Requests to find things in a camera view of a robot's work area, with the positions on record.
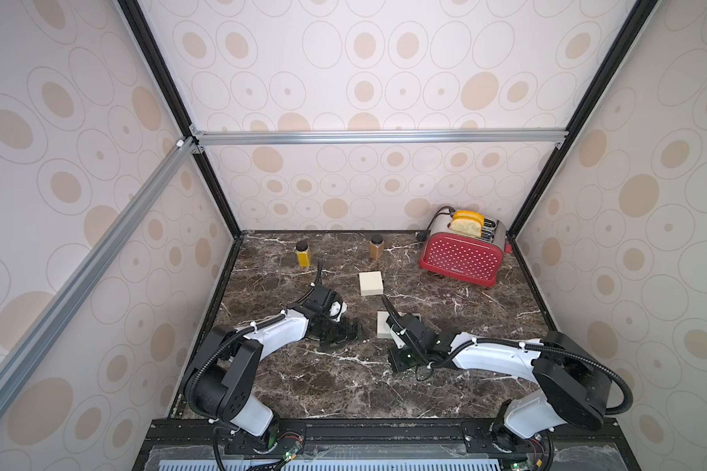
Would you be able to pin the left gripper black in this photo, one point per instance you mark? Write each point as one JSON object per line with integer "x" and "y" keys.
{"x": 344, "y": 334}

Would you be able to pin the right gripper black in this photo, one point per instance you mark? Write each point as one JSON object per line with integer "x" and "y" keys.
{"x": 410, "y": 340}

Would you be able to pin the cream square box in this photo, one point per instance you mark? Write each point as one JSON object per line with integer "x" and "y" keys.
{"x": 383, "y": 329}

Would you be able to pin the cream drawer jewelry box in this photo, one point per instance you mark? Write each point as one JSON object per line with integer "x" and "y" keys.
{"x": 371, "y": 283}

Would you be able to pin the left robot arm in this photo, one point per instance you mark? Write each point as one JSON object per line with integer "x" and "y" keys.
{"x": 218, "y": 381}

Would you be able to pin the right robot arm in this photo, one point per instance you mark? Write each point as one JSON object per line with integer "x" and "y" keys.
{"x": 573, "y": 388}

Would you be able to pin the yellow spice jar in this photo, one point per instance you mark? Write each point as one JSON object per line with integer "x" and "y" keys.
{"x": 303, "y": 253}

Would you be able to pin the brown spice jar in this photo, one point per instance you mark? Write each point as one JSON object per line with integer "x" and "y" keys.
{"x": 376, "y": 246}

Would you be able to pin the red polka dot toaster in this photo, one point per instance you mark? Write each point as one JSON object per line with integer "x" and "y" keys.
{"x": 475, "y": 261}

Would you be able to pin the pale toast slice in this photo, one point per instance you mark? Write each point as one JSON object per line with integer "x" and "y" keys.
{"x": 467, "y": 227}

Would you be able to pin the yellow toast slice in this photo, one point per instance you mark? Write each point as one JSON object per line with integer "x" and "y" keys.
{"x": 469, "y": 216}

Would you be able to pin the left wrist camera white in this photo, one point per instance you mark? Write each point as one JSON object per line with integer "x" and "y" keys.
{"x": 337, "y": 310}

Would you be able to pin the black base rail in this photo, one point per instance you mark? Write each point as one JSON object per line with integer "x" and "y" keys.
{"x": 381, "y": 444}

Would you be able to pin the back aluminium rail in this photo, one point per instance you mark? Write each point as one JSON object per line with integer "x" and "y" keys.
{"x": 376, "y": 137}

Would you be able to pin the aluminium rail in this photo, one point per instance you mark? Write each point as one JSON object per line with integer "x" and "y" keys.
{"x": 376, "y": 137}
{"x": 26, "y": 356}

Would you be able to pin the left aluminium rail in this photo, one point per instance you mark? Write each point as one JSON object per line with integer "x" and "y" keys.
{"x": 26, "y": 356}

